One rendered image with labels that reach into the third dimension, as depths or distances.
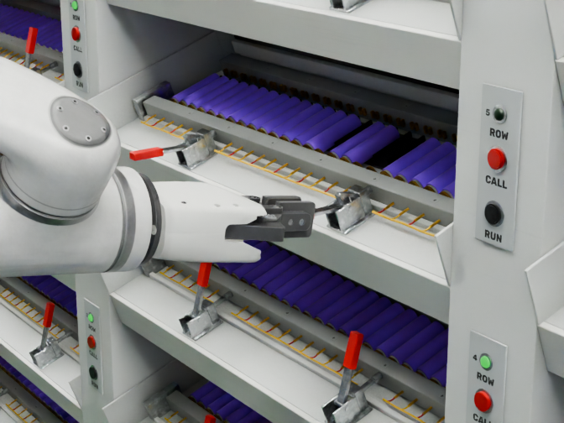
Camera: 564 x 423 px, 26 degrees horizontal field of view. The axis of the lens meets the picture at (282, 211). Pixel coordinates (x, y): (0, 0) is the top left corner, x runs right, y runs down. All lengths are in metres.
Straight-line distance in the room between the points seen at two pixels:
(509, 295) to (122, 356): 0.74
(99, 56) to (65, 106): 0.58
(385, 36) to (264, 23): 0.18
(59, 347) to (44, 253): 0.91
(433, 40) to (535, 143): 0.13
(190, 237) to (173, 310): 0.49
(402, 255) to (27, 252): 0.33
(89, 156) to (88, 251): 0.10
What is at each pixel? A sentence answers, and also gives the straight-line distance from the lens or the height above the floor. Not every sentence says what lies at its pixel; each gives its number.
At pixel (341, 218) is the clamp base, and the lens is 1.10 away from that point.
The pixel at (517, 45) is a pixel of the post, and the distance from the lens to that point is 0.90.
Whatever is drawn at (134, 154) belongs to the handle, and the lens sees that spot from 1.28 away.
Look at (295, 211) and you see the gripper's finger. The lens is 1.06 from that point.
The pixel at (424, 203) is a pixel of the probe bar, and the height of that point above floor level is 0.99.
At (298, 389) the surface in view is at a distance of 1.25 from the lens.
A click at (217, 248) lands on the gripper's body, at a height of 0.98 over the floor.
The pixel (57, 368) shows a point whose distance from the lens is 1.80.
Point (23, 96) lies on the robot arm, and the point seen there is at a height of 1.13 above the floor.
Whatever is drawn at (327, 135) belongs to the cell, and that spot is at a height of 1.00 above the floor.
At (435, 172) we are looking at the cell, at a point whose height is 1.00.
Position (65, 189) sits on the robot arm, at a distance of 0.87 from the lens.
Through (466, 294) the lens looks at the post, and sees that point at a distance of 0.98.
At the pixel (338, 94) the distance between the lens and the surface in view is 1.32.
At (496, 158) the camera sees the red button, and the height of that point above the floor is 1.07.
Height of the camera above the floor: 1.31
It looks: 18 degrees down
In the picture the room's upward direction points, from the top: straight up
